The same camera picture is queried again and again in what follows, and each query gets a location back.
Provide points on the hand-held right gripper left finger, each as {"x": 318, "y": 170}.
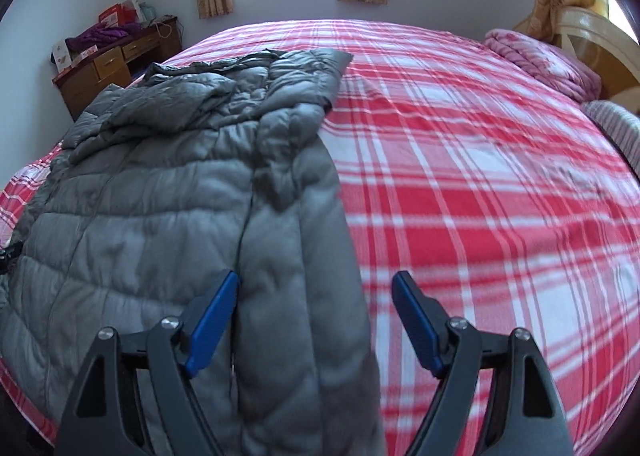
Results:
{"x": 212, "y": 326}

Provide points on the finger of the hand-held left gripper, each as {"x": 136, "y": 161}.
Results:
{"x": 9, "y": 256}

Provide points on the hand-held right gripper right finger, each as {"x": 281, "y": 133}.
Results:
{"x": 415, "y": 326}

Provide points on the grey puffer jacket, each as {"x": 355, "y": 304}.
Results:
{"x": 150, "y": 211}

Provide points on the bed with red plaid sheet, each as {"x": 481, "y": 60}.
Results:
{"x": 475, "y": 161}

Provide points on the white printed box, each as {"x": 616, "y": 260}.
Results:
{"x": 61, "y": 56}

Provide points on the flat pink box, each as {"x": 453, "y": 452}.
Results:
{"x": 85, "y": 56}

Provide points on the brown wooden desk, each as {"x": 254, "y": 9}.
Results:
{"x": 110, "y": 64}

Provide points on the purple cloth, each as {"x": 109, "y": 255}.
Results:
{"x": 95, "y": 36}

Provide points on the red gift box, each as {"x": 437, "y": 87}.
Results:
{"x": 112, "y": 16}

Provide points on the striped pillow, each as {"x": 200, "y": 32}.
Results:
{"x": 620, "y": 131}

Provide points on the pink folded quilt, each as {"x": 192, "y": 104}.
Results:
{"x": 545, "y": 61}

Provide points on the wooden headboard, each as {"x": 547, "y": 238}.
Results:
{"x": 600, "y": 36}

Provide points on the large side window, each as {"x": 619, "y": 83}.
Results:
{"x": 616, "y": 6}

